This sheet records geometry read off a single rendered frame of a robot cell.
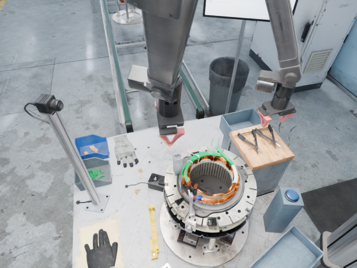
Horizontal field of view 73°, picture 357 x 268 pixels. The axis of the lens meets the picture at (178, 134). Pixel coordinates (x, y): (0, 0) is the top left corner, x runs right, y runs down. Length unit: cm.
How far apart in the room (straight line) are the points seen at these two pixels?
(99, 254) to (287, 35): 101
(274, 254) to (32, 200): 195
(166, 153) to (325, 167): 168
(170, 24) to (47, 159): 239
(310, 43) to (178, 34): 271
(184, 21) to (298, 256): 79
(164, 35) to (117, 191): 102
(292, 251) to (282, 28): 67
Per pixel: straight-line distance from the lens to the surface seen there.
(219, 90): 244
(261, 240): 116
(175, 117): 64
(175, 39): 30
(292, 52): 82
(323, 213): 230
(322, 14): 286
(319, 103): 329
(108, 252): 111
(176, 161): 81
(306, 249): 93
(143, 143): 140
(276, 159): 103
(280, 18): 77
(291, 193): 99
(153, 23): 29
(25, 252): 220
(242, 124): 124
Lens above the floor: 183
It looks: 47 degrees down
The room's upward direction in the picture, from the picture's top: straight up
